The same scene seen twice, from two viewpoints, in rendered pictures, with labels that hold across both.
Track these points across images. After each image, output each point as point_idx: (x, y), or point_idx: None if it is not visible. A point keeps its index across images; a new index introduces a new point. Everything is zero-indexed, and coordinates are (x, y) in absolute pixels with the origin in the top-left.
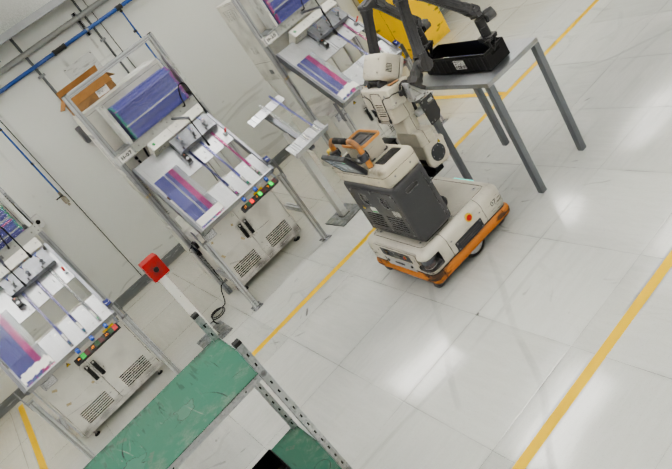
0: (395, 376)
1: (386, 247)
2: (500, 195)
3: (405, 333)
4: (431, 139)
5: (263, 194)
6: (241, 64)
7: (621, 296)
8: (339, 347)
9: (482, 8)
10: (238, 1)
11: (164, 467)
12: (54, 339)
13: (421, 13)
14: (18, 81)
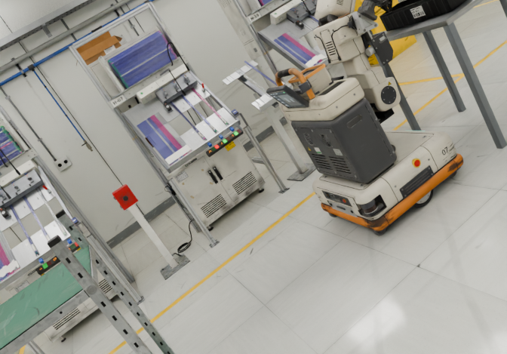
0: (317, 324)
1: (327, 190)
2: (453, 145)
3: (336, 279)
4: (382, 81)
5: (228, 142)
6: (241, 56)
7: None
8: (270, 287)
9: None
10: None
11: None
12: (25, 247)
13: None
14: (64, 51)
